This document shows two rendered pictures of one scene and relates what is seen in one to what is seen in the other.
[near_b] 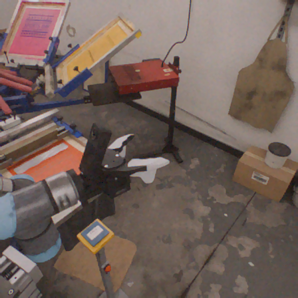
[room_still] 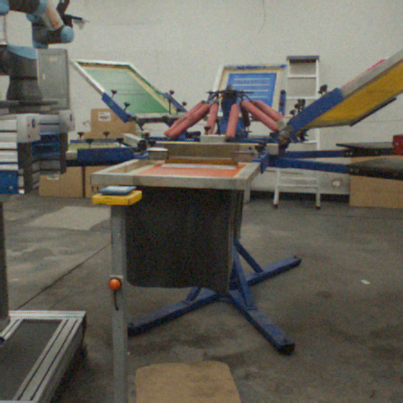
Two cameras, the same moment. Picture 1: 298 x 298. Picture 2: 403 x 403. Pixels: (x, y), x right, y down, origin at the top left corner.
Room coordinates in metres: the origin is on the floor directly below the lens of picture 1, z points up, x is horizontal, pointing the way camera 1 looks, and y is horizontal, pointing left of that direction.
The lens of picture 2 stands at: (0.05, -1.35, 1.27)
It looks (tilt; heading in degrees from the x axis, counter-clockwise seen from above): 9 degrees down; 62
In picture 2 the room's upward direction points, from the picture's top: straight up
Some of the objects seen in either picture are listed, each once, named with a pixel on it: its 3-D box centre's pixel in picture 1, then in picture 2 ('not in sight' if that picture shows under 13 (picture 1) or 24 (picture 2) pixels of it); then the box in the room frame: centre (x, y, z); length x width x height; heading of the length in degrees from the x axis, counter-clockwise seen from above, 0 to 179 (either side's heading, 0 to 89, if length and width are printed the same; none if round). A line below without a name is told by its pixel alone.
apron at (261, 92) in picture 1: (265, 77); not in sight; (2.20, -1.12, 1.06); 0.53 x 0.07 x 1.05; 48
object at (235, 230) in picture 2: not in sight; (235, 225); (1.23, 0.42, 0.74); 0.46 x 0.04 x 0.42; 48
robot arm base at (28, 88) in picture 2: not in sight; (23, 88); (0.49, 0.96, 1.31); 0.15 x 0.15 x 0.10
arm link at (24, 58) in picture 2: not in sight; (21, 60); (0.49, 0.96, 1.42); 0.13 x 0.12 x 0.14; 126
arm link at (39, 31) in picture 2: not in sight; (42, 37); (0.64, 1.21, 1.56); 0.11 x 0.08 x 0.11; 126
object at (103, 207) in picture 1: (87, 213); (174, 237); (0.91, 0.38, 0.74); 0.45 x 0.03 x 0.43; 138
